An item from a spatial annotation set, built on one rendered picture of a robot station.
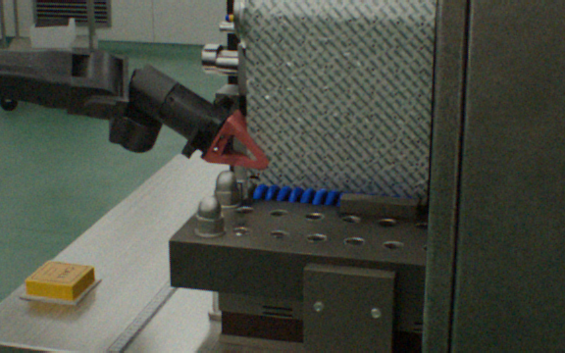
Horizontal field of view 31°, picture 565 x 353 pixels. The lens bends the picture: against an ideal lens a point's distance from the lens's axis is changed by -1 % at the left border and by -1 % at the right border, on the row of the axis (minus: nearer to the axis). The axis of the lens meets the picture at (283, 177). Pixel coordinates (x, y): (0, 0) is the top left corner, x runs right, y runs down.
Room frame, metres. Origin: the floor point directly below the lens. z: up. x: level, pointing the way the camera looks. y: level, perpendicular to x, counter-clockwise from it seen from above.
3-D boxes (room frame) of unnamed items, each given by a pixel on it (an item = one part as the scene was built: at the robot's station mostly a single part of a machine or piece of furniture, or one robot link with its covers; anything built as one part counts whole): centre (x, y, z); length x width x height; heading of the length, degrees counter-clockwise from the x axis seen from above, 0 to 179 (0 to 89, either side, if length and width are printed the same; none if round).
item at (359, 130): (1.25, -0.07, 1.10); 0.23 x 0.01 x 0.18; 75
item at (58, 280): (1.25, 0.30, 0.91); 0.07 x 0.07 x 0.02; 75
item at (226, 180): (1.22, 0.07, 1.05); 0.04 x 0.04 x 0.04
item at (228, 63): (1.39, 0.06, 1.05); 0.06 x 0.05 x 0.31; 75
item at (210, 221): (1.12, 0.09, 1.05); 0.04 x 0.04 x 0.04
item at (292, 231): (1.13, -0.08, 1.00); 0.40 x 0.16 x 0.06; 75
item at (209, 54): (1.40, 0.10, 1.18); 0.04 x 0.02 x 0.04; 165
